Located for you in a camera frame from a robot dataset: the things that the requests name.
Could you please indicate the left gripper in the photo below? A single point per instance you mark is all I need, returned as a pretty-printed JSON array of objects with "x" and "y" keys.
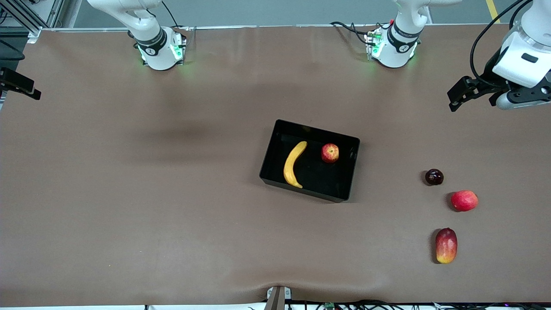
[{"x": 487, "y": 74}]

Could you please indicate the small red yellow apple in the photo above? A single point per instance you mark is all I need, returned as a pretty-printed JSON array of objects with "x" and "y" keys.
[{"x": 330, "y": 153}]

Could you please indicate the black plastic box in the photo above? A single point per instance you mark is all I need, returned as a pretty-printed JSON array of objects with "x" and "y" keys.
[{"x": 318, "y": 176}]

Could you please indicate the yellow banana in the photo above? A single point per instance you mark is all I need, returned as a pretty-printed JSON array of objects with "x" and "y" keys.
[{"x": 292, "y": 165}]

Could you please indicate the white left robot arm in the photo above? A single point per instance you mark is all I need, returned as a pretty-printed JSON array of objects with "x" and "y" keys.
[{"x": 400, "y": 47}]

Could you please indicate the yellow floor tape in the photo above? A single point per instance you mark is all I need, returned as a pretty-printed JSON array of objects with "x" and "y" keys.
[{"x": 493, "y": 12}]

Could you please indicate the dark purple plum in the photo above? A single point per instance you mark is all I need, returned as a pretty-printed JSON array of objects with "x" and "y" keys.
[{"x": 434, "y": 177}]

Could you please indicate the red peach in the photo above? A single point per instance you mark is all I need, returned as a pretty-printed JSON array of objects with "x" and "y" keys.
[{"x": 464, "y": 200}]

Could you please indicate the red yellow mango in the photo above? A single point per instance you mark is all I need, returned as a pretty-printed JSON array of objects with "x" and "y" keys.
[{"x": 446, "y": 246}]

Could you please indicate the brown table mat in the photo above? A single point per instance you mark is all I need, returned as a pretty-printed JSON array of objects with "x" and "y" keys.
[{"x": 172, "y": 237}]

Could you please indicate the aluminium frame profile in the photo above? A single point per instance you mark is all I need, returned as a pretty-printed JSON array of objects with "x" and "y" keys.
[{"x": 54, "y": 10}]

